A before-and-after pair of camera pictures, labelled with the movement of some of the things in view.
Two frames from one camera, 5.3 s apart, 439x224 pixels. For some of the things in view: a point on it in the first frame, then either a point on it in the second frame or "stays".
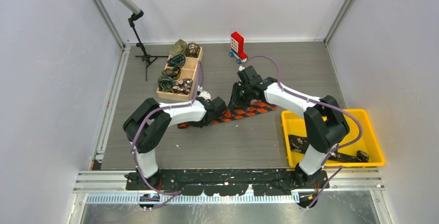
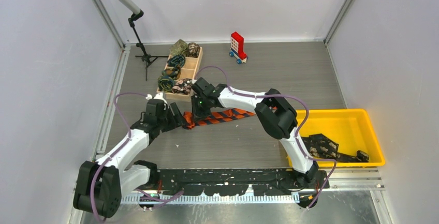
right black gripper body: (249, 96) -> (202, 108)
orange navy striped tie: (250, 108) stays
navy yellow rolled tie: (165, 83) stays
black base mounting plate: (268, 183) stays
